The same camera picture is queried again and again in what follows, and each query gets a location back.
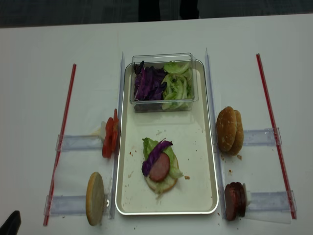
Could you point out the sesame top bun front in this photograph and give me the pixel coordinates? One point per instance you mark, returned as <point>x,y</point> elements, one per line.
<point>226,127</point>

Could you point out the sesame bun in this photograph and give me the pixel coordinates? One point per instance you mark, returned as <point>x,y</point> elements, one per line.
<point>239,137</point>
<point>226,127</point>

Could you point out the green lettuce leaf on bun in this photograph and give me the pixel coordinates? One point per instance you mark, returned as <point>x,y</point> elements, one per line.
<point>149,144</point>

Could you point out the green lettuce pile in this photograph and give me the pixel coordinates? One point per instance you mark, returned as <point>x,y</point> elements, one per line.
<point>179,85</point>

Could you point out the rear tomato slice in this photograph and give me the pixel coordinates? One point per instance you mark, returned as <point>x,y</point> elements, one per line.
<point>114,130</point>

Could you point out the tomato slice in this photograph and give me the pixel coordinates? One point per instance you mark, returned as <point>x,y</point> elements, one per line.
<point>114,130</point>
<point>107,143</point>

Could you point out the front tomato slice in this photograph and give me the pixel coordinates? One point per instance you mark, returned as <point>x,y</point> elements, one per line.
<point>107,143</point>

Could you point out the front dark meat patty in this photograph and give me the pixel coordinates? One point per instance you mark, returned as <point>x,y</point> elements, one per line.
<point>231,202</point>

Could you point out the dark meat patty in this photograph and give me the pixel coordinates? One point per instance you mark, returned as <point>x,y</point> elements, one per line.
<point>231,202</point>
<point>241,206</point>

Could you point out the rear dark meat patty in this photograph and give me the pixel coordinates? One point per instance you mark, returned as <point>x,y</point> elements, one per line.
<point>241,206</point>

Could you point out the white stopper near patties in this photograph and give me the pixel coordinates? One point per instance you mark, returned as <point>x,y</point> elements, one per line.
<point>247,195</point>

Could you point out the purple cabbage strip on bun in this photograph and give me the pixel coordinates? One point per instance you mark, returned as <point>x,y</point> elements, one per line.
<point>154,155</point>

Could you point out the shredded purple cabbage pile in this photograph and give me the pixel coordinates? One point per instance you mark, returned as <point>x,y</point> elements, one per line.
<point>148,83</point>

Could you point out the clear plastic salad container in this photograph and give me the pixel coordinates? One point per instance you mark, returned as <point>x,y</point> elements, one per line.
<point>158,62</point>

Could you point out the pink sausage slice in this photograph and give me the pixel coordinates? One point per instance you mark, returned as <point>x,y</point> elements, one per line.
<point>160,168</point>

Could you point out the white stopper near tomatoes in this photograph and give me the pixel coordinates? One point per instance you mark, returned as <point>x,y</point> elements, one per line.
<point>102,132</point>

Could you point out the bottom bun on tray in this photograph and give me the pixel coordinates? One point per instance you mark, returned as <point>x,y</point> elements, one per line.
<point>162,186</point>

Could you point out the cream rectangular serving tray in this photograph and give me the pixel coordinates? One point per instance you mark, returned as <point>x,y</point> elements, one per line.
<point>189,131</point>

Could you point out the sesame top bun rear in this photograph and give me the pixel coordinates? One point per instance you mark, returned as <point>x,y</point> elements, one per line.
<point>239,137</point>

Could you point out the upper left clear holder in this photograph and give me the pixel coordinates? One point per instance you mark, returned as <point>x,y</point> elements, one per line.
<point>82,142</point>

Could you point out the clear holder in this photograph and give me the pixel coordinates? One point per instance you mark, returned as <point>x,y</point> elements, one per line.
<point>261,137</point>
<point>65,205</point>
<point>82,142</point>
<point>270,201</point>

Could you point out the left red strip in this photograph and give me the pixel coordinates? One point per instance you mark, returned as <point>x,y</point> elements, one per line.
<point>64,121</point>

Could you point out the red strip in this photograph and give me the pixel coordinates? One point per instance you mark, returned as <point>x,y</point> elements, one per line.
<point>279,148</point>
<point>64,121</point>

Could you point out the bottom bun standing left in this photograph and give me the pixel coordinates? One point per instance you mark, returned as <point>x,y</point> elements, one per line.
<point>95,199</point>

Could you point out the upper right clear holder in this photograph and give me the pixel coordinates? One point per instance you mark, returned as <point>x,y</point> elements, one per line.
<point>261,137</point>

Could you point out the lower left clear holder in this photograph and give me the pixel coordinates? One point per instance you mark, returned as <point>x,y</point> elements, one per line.
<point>65,205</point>

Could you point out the lower right clear holder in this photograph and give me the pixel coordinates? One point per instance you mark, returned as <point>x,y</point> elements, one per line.
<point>270,201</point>

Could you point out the right red strip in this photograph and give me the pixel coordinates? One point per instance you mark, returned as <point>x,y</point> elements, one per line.
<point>279,148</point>

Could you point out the black object bottom left corner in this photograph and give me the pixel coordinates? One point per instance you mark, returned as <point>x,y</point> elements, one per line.
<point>12,224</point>

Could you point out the left clear long rail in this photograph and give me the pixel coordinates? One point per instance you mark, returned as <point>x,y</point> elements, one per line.
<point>117,150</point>

